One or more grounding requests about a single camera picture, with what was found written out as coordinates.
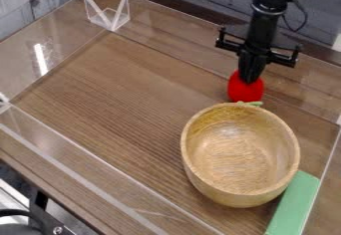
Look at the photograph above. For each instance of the clear acrylic enclosure wall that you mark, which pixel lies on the clear acrylic enclosure wall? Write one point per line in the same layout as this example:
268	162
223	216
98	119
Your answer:
94	104

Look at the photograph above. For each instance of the green foam block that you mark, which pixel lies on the green foam block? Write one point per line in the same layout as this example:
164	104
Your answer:
295	205

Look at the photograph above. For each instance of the wooden bowl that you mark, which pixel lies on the wooden bowl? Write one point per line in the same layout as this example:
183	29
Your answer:
240	153

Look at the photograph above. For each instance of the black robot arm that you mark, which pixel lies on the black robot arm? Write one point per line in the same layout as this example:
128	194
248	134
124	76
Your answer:
278	6

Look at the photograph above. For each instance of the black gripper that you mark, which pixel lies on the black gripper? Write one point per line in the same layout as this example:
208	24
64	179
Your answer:
252	42

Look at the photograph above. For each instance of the black table leg bracket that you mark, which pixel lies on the black table leg bracket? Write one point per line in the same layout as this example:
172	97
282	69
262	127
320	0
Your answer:
50	224

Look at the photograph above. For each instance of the clear acrylic corner bracket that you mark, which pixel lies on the clear acrylic corner bracket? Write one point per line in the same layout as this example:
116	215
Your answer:
109	18

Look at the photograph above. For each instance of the red plush strawberry toy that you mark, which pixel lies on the red plush strawberry toy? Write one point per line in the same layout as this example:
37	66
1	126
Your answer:
243	92

